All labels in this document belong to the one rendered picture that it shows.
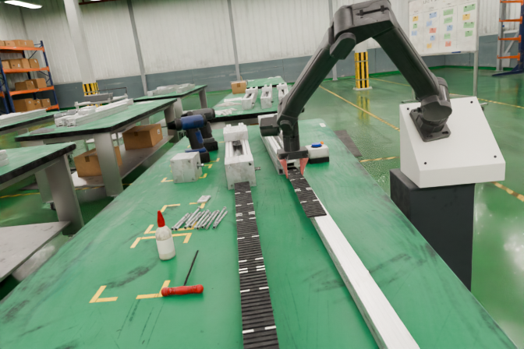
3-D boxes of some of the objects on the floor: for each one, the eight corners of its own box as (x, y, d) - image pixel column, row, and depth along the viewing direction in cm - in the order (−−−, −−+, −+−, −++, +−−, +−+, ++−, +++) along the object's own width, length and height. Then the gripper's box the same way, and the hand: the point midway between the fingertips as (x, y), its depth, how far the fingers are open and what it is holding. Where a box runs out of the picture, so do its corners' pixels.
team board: (400, 107, 712) (398, 1, 664) (421, 103, 726) (421, 0, 678) (465, 115, 573) (468, -18, 525) (489, 111, 587) (494, -20, 539)
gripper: (277, 137, 120) (281, 181, 124) (307, 134, 120) (310, 178, 124) (274, 134, 126) (278, 176, 130) (303, 130, 127) (306, 172, 131)
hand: (294, 174), depth 127 cm, fingers closed on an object, 5 cm apart
